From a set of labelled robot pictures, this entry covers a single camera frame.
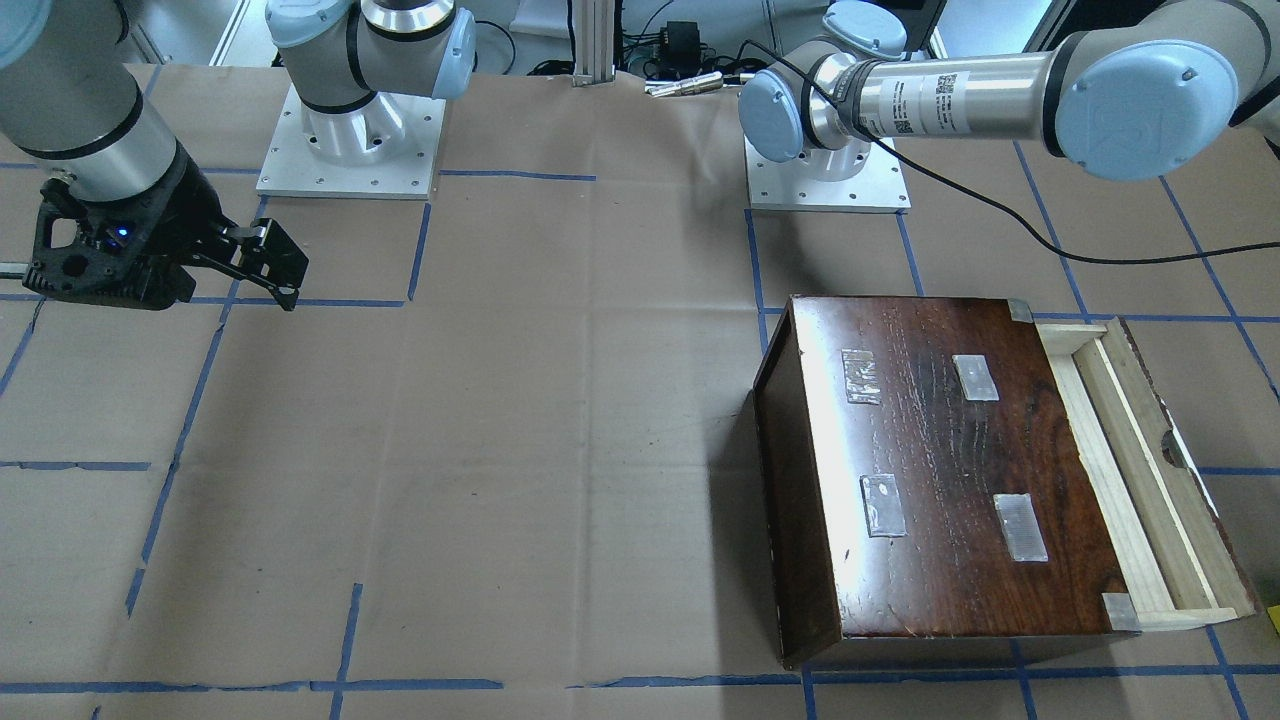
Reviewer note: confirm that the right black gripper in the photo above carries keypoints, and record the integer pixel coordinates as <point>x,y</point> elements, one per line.
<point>188,203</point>

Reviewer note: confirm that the light wooden drawer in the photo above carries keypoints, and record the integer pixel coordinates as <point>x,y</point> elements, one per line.
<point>1178,565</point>

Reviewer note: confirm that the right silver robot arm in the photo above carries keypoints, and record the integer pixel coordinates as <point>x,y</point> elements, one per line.
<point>70,104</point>

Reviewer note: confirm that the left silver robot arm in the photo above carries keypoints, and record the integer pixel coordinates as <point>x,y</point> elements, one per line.
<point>1124,104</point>

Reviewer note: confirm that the dark wooden drawer cabinet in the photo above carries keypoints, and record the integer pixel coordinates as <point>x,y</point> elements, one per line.
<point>926,499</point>

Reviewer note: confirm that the brown paper table cover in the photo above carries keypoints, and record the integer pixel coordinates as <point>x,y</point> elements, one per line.
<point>500,461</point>

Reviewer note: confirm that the black power adapter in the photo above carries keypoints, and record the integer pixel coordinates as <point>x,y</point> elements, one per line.
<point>679,52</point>

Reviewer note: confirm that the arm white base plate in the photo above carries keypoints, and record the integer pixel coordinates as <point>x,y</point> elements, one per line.
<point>386,150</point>
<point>859,178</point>

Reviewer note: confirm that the aluminium frame post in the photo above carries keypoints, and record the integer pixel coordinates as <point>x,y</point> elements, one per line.
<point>593,35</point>

